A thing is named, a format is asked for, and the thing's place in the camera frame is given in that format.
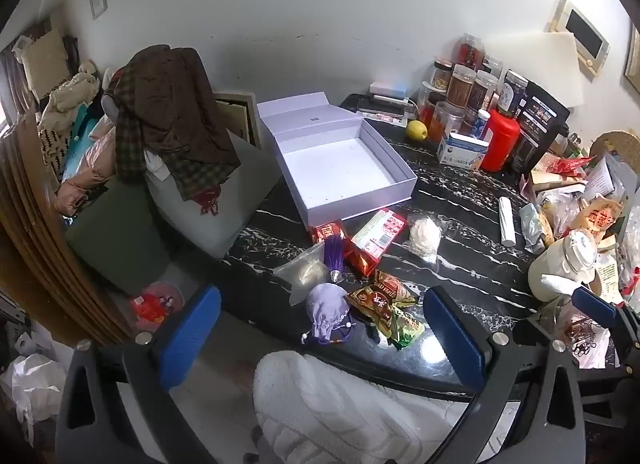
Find white fluffy ball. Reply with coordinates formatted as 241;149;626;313
402;213;444;265

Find silver foil packet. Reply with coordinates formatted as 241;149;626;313
518;202;547;255

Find white paper roll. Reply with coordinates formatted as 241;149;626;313
498;196;517;247

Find black phone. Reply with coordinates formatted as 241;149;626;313
356;96;410;115

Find purple tassel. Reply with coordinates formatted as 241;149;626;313
323;235;347;285

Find group of clear plastic jars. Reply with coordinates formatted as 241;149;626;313
417;32;529;145

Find lilac gift box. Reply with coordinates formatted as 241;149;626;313
256;92;418;229

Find person's white fleece leg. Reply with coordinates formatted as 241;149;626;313
251;350;478;464

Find lilac drawstring pouch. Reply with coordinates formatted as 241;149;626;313
300;283;357;345

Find small red candy packet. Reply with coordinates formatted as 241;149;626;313
309;220;349;245

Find pile of clothes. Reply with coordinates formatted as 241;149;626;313
37;58;123;179

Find shiny red foil packet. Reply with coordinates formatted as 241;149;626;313
344;248;382;279

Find pile of assorted packets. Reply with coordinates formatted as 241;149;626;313
520;144;640;371

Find brown quilted jacket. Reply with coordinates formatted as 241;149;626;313
114;46;242;203

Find pink down jacket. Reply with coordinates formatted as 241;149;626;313
54;128;122;217

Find beige pillow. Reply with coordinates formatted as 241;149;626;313
20;28;72;95

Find gold picture frame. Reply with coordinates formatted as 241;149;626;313
623;25;640;95

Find round woven straw mat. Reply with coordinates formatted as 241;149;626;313
589;131;640;171

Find clear plastic bag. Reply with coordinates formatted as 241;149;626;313
272;243;327;305

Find leaning beige picture frame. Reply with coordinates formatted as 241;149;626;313
214;90;261;147

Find green snack packet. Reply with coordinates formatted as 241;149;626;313
389;305;426;351

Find red bottle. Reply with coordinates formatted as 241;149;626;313
480;108;521;173

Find red and white snack packet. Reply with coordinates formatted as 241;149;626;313
350;209;407;265

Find red snack bag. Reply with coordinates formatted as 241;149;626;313
549;156;597;175

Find grey cushion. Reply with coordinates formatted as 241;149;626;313
144;133;289;261

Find brown wooden boards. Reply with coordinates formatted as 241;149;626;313
0;111;133;347

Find red and white paper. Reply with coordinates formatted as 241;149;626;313
364;111;409;127

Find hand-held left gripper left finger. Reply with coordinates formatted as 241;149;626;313
55;285;222;464

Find white and blue carton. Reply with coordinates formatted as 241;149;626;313
436;132;490;171

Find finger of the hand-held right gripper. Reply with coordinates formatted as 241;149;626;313
571;286;640;365
512;316;557;349

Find black stand-up pouch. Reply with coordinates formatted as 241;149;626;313
509;81;571;175

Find wood framed black board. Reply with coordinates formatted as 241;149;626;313
545;0;611;80

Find white plastic bag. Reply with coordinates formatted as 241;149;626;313
0;353;67;437

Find red knot ornament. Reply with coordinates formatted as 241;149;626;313
192;188;222;216

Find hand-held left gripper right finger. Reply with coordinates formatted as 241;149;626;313
422;286;586;464

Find green cushion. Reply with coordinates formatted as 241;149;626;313
64;178;172;295

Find white cutting board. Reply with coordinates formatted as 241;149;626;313
481;31;586;107

